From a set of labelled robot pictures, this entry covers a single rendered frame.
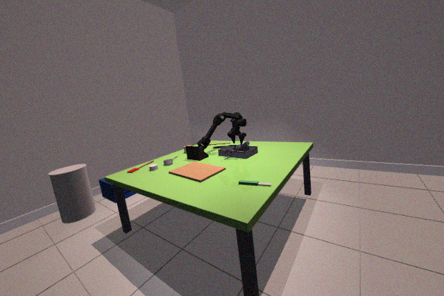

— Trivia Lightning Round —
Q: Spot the grey saucepan with long handle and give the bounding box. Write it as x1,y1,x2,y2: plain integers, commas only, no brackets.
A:
163,158,173,165

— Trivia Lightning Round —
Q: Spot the wooden board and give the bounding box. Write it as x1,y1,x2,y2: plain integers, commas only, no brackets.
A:
169,162,225,182

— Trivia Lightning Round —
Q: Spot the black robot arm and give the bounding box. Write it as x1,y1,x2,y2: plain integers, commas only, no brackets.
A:
197,112,246,151

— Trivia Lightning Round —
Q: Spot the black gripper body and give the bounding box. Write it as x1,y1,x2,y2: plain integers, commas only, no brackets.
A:
232,126,246,137

